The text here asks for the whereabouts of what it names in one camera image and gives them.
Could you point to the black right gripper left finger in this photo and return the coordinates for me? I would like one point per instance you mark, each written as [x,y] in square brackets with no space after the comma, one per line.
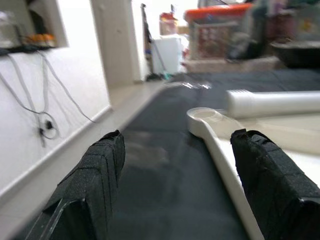
[87,187]

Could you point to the white plastic table leg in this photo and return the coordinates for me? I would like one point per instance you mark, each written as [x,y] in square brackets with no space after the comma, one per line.
[275,103]

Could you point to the orange-lidded clear storage box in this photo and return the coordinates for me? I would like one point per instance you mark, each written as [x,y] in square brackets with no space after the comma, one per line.
[212,32]

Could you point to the black power adapter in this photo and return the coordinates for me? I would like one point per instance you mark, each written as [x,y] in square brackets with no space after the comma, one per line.
[48,124]

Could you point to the black floor cleaning device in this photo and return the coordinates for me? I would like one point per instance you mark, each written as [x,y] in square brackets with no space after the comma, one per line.
[157,76]

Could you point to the beige patterned ledge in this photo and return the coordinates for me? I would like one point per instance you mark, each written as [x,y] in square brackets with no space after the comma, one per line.
[225,65]

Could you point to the red snack package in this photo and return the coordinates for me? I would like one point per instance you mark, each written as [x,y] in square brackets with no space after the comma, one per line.
[168,23]

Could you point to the black round basin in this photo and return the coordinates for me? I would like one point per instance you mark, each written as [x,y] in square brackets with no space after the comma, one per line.
[297,53]

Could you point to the white plastic table top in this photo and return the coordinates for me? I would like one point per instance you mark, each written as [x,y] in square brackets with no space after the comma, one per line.
[225,162]

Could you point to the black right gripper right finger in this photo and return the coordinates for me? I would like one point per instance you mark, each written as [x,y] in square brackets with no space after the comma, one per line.
[275,187]

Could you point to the black wall shelf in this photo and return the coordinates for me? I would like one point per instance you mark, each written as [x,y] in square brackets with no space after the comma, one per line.
[25,49]

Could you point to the white appliance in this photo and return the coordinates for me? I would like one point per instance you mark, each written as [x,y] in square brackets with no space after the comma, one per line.
[167,52]

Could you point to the black plastic bag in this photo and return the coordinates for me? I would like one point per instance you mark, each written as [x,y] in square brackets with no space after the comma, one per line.
[250,47]

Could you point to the black tablecloth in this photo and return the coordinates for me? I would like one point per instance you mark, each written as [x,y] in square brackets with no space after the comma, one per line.
[170,187]

